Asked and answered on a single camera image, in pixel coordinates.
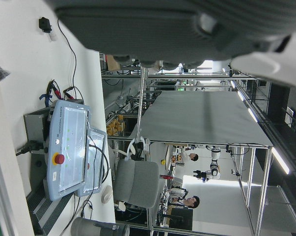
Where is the thick black pendant cable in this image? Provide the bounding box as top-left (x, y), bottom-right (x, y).
top-left (87, 136), bottom-right (111, 197)

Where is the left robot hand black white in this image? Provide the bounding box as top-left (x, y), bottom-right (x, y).
top-left (43, 0), bottom-right (296, 91)

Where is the grey office chair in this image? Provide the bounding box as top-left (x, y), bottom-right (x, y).
top-left (112, 147), bottom-right (161, 212)

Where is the grey fabric canopy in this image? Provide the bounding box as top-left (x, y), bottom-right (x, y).
top-left (129, 90), bottom-right (273, 148)

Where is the red alligator clip lead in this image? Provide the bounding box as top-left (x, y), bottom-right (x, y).
top-left (63, 86), bottom-right (76, 99)
top-left (47, 80), bottom-right (62, 98)

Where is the grey metal control box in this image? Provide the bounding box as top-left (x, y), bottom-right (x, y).
top-left (24, 108), bottom-right (56, 190)

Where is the blue tape strip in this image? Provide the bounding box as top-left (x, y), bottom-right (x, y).
top-left (39, 93), bottom-right (53, 107)

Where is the brown cardboard box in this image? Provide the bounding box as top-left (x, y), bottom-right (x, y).
top-left (105, 54), bottom-right (121, 71)

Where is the black monitor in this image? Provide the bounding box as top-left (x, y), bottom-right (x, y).
top-left (168, 207), bottom-right (194, 232)

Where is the ceiling strip light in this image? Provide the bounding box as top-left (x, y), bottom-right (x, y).
top-left (271, 147), bottom-right (291, 176)
top-left (247, 107), bottom-right (258, 123)

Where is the white computer mouse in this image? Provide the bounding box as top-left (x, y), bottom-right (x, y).
top-left (101, 185), bottom-right (113, 204)

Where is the grey UR teach pendant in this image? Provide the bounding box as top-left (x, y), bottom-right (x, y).
top-left (46, 99), bottom-right (93, 202)
top-left (77, 127), bottom-right (107, 198)

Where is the person in white shirt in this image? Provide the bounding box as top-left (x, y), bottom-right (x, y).
top-left (186, 152), bottom-right (200, 163)

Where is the black plug white adapter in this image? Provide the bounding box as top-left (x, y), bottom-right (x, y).
top-left (38, 16), bottom-right (58, 42)

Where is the black ribbed power supply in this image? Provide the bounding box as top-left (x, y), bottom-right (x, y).
top-left (26, 188), bottom-right (76, 236)

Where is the aluminium rack frame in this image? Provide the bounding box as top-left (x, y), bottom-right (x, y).
top-left (101, 66), bottom-right (259, 116)

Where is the aluminium frame cell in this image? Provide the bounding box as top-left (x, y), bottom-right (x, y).
top-left (147, 141), bottom-right (273, 236)

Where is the thin black plug cable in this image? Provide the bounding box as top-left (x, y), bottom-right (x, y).
top-left (56, 19), bottom-right (78, 100)

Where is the metal grabber stick white claw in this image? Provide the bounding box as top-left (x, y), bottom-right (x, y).
top-left (126, 67), bottom-right (148, 162)

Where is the black power plug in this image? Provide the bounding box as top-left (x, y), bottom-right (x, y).
top-left (15, 139), bottom-right (45, 156)

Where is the person wearing black harness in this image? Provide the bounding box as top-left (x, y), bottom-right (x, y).
top-left (169, 188), bottom-right (200, 210)

